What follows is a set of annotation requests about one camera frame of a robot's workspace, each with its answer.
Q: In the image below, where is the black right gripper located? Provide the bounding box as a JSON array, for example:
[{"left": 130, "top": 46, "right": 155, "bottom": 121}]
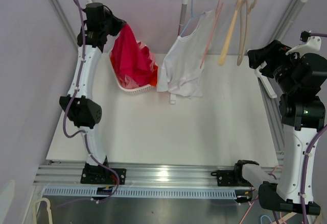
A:
[{"left": 248, "top": 40, "right": 305, "bottom": 95}]

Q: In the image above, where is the cream hanger of crimson shirt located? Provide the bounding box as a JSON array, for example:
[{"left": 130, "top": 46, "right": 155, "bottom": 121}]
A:
[{"left": 237, "top": 0, "right": 258, "bottom": 66}]

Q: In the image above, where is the cream wooden hanger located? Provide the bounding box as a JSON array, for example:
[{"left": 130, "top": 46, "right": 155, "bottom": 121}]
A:
[{"left": 218, "top": 0, "right": 242, "bottom": 66}]

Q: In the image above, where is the crimson t shirt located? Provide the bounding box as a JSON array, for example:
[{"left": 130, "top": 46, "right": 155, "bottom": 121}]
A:
[{"left": 111, "top": 24, "right": 156, "bottom": 87}]

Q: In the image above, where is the pink wire hanger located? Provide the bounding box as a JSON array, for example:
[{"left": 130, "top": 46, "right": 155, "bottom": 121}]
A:
[
  {"left": 239, "top": 165, "right": 286, "bottom": 224},
  {"left": 200, "top": 0, "right": 223, "bottom": 69}
]

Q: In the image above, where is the orange t shirt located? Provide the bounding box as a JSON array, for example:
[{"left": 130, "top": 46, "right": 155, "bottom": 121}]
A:
[{"left": 109, "top": 55, "right": 158, "bottom": 90}]

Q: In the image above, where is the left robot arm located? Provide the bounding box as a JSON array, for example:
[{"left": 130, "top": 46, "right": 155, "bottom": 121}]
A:
[{"left": 59, "top": 2, "right": 126, "bottom": 184}]

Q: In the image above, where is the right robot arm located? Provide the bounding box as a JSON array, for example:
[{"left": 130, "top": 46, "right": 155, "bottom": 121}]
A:
[{"left": 232, "top": 40, "right": 326, "bottom": 217}]

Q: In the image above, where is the pale pink t shirt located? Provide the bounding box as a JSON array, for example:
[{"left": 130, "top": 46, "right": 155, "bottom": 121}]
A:
[{"left": 157, "top": 10, "right": 215, "bottom": 98}]

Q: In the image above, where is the wooden hanger on floor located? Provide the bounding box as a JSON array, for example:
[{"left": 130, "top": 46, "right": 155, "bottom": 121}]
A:
[{"left": 278, "top": 212, "right": 323, "bottom": 224}]

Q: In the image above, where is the cream hanger at left floor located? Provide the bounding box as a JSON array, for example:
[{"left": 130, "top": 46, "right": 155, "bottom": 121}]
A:
[{"left": 32, "top": 197, "right": 54, "bottom": 224}]

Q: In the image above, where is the white plastic basket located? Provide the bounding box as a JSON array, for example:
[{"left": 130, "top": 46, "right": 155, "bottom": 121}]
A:
[{"left": 112, "top": 40, "right": 157, "bottom": 95}]

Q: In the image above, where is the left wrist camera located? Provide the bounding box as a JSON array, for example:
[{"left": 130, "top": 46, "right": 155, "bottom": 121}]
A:
[{"left": 86, "top": 0, "right": 96, "bottom": 8}]

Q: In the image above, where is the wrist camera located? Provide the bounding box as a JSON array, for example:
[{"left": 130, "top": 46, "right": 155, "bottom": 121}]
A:
[
  {"left": 86, "top": 0, "right": 96, "bottom": 8},
  {"left": 286, "top": 31, "right": 326, "bottom": 57}
]

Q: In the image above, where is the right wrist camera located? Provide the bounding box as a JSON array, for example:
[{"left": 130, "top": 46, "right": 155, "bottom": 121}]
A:
[{"left": 286, "top": 31, "right": 326, "bottom": 57}]

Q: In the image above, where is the pink wire hanger on floor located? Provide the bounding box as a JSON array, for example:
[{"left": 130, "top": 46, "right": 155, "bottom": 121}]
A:
[{"left": 239, "top": 165, "right": 286, "bottom": 224}]

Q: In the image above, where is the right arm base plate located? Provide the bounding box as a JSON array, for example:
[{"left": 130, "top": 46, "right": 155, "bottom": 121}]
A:
[{"left": 211, "top": 169, "right": 252, "bottom": 187}]

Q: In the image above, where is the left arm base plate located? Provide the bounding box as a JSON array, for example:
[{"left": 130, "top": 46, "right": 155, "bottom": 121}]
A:
[{"left": 80, "top": 163, "right": 118, "bottom": 185}]

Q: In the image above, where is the white slotted cable duct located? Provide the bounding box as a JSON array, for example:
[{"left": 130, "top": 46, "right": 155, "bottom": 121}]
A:
[{"left": 43, "top": 186, "right": 237, "bottom": 200}]

